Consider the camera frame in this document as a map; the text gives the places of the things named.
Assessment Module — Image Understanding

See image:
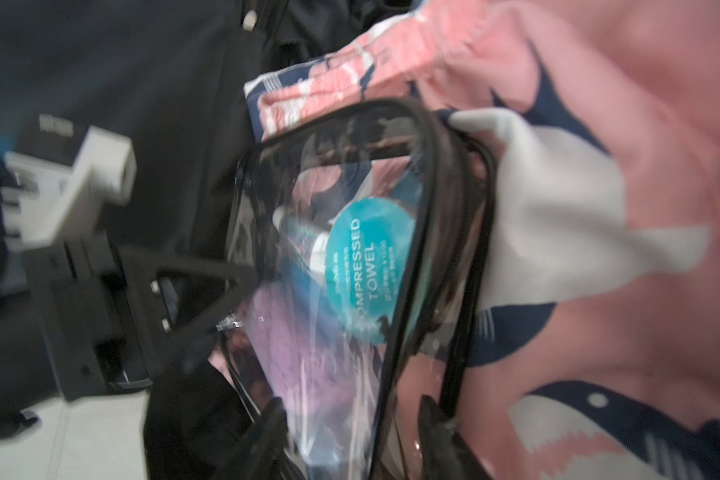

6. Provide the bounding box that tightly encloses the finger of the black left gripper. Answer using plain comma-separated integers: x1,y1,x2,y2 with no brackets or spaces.
119,246,258,366

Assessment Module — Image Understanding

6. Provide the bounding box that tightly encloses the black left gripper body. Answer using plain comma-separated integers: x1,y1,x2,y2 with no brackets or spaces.
0,233,157,439

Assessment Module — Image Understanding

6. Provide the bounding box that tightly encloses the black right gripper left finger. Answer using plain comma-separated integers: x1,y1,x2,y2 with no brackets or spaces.
215,398,290,480

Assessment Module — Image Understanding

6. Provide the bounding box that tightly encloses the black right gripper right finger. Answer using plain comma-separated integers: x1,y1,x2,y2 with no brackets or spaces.
418,395,491,480

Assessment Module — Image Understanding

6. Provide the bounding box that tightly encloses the pink shark print garment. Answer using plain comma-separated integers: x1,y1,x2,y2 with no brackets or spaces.
244,1,720,479

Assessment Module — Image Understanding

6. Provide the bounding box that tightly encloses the clear black-trimmed toiletry pouch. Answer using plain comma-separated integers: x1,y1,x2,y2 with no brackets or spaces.
222,98,494,479

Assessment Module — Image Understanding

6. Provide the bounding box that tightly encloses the purple item in pouch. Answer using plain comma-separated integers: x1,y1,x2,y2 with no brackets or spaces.
245,282,373,465

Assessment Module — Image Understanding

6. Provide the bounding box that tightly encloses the blue toothbrush in pouch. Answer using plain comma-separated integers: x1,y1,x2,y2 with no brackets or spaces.
272,206,356,373

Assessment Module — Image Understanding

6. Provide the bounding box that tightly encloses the teal compressed towel disc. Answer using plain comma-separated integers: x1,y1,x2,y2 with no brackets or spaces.
325,197,416,345

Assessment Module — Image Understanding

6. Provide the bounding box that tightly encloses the black and white open suitcase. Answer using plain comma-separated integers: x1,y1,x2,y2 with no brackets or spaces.
0,0,421,480

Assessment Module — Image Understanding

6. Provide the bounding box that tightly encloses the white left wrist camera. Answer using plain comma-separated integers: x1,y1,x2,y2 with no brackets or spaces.
1,114,137,252

